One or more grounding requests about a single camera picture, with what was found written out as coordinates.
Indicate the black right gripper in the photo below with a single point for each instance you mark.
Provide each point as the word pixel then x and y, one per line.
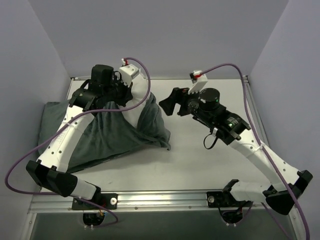
pixel 184 104

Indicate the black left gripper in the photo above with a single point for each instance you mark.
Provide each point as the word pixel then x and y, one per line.
pixel 124 92

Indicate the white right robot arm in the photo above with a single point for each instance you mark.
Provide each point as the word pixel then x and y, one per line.
pixel 286 183

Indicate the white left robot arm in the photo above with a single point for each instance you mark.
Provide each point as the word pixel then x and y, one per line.
pixel 50 170

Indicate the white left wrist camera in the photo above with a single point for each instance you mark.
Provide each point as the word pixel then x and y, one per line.
pixel 128 73

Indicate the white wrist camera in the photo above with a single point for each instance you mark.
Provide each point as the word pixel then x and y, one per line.
pixel 198 80
pixel 128 73

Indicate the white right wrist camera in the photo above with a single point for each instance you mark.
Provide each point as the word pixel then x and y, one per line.
pixel 198 80

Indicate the aluminium table edge rail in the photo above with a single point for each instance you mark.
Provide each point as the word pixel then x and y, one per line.
pixel 252 112

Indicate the aluminium front mounting rail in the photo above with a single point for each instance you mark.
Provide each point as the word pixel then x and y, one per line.
pixel 131 201

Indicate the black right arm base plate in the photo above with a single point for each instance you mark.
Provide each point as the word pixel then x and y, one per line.
pixel 221 199

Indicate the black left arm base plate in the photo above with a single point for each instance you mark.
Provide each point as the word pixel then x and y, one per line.
pixel 106 200

